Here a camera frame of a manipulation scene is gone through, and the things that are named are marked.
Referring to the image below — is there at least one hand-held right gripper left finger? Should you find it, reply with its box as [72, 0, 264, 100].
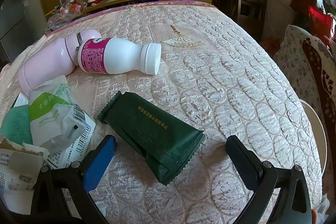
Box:
[31, 135, 117, 224]

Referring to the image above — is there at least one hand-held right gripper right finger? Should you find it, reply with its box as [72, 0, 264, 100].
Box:
[226, 135, 313, 224]

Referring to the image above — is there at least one white printed wrapper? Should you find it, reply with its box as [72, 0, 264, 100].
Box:
[42, 140, 88, 170]

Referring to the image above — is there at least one dark green snack packet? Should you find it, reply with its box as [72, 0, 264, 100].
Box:
[97, 91, 205, 186]

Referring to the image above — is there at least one green white plastic wrapper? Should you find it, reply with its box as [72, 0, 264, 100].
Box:
[28, 76, 96, 147]

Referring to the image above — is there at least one white green cardboard box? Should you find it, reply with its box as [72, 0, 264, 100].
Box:
[0, 135, 51, 193]

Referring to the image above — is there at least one pink quilted bedspread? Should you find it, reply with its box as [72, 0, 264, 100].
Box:
[0, 1, 324, 224]

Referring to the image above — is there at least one green knitted sponge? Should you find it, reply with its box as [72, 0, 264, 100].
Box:
[0, 105, 33, 146]

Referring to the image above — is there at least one white bottle magenta label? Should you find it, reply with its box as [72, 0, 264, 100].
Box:
[78, 38, 161, 75]

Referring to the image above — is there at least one pink floral cloth pile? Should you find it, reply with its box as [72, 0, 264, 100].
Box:
[273, 25, 336, 153]

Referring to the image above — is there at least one pink thermos bottle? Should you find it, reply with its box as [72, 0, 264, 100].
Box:
[18, 29, 102, 97]

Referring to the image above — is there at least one clear plastic bag pile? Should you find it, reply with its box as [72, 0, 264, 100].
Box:
[47, 0, 86, 31]

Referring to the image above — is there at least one red bag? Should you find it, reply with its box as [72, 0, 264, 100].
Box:
[308, 6, 334, 44]

